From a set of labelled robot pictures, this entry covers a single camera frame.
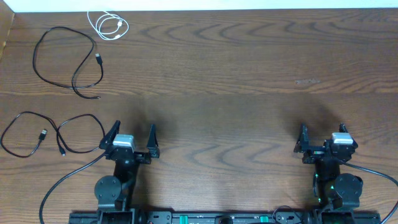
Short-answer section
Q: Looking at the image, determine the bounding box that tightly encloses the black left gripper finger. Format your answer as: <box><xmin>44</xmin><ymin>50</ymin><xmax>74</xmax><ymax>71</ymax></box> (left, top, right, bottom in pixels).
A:
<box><xmin>147</xmin><ymin>124</ymin><xmax>160</xmax><ymax>158</ymax></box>
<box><xmin>99</xmin><ymin>120</ymin><xmax>121</xmax><ymax>149</ymax></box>

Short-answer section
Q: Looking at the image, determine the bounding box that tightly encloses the black USB cable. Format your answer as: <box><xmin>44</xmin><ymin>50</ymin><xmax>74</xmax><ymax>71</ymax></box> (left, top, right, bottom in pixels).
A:
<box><xmin>0</xmin><ymin>111</ymin><xmax>106</xmax><ymax>159</ymax></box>
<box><xmin>32</xmin><ymin>26</ymin><xmax>104</xmax><ymax>100</ymax></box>

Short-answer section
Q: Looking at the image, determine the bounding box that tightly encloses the white USB cable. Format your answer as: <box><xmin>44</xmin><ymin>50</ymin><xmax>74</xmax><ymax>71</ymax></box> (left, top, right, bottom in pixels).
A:
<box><xmin>86</xmin><ymin>10</ymin><xmax>130</xmax><ymax>41</ymax></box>

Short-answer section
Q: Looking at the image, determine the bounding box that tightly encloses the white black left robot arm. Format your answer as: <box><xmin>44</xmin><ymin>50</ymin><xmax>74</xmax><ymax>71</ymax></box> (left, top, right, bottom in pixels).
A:
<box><xmin>94</xmin><ymin>121</ymin><xmax>160</xmax><ymax>223</ymax></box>

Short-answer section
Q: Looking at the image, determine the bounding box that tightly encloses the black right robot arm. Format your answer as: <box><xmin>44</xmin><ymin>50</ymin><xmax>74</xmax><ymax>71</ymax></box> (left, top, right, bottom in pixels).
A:
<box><xmin>294</xmin><ymin>123</ymin><xmax>363</xmax><ymax>223</ymax></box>

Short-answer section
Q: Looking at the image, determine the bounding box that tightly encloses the black right camera cable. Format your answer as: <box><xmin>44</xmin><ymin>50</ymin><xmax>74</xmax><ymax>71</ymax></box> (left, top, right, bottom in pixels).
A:
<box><xmin>340</xmin><ymin>158</ymin><xmax>398</xmax><ymax>224</ymax></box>

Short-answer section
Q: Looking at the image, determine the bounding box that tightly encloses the black camera cable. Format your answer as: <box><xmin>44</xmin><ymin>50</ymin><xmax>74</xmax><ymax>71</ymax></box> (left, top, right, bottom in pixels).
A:
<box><xmin>39</xmin><ymin>151</ymin><xmax>108</xmax><ymax>224</ymax></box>
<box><xmin>340</xmin><ymin>158</ymin><xmax>398</xmax><ymax>224</ymax></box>

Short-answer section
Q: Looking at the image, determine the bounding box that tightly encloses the black left camera cable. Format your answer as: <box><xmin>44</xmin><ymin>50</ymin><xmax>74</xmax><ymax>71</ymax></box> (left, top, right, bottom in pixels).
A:
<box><xmin>39</xmin><ymin>151</ymin><xmax>108</xmax><ymax>224</ymax></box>

